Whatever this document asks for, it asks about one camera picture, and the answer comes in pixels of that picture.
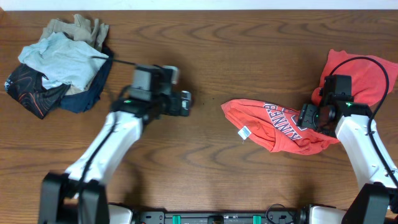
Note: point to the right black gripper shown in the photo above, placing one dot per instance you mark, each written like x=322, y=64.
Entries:
x=305, y=118

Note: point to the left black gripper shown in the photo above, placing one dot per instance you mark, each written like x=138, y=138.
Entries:
x=176, y=110

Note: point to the red printed t-shirt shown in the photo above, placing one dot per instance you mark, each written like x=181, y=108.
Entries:
x=277, y=128

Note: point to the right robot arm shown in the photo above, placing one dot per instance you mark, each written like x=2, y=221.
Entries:
x=374, y=169

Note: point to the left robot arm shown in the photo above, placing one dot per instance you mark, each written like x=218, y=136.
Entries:
x=79, y=194

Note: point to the navy blue garment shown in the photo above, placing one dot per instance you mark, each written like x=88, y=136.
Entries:
x=84, y=101

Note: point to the beige garment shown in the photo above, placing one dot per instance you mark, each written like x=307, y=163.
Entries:
x=81, y=30

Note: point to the light blue shirt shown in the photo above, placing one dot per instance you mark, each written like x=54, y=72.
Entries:
x=63, y=61

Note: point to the black orange patterned garment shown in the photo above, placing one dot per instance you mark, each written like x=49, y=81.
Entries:
x=25, y=86

